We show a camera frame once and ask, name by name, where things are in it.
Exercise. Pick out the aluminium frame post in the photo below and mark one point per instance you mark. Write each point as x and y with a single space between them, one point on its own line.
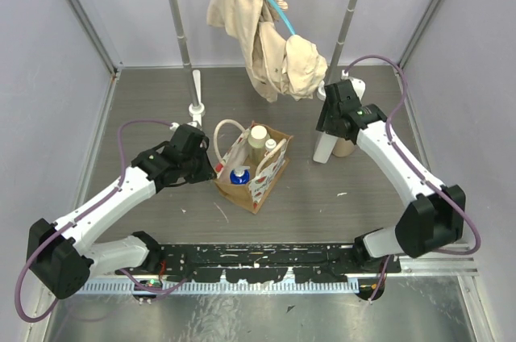
94 38
428 14

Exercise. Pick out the left aluminium frame post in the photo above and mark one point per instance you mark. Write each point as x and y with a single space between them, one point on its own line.
94 38

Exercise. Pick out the pale green cylindrical bottle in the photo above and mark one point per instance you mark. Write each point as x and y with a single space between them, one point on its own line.
257 138

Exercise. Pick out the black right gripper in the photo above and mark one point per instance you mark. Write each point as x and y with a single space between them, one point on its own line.
324 123

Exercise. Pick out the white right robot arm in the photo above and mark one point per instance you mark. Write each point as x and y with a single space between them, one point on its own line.
432 217

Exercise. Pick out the beige jacket on hanger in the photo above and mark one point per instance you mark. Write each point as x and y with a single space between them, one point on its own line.
275 65

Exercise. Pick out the beige bottle wide cap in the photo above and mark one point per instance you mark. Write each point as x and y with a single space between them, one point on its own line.
343 148

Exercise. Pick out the right aluminium frame post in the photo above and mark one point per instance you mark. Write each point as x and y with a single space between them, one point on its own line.
428 14

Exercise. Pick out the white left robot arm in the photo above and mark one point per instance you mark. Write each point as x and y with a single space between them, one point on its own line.
65 254

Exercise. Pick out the clear amber bottle white cap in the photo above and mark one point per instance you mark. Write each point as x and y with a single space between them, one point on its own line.
270 147

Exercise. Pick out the white square bottle black cap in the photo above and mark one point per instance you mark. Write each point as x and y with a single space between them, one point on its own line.
324 147

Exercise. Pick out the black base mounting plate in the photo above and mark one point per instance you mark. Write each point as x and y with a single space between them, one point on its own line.
260 263

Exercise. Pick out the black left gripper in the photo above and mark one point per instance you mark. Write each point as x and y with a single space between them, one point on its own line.
202 165

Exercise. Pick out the orange bottle blue pump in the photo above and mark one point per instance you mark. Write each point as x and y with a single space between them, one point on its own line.
240 175

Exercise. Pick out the teal clothes hanger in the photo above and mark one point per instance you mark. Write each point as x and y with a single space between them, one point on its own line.
282 16

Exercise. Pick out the slotted cable duct strip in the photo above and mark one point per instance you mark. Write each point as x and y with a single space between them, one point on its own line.
120 285

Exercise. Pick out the watermelon print canvas bag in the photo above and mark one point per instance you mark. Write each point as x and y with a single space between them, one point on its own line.
264 176

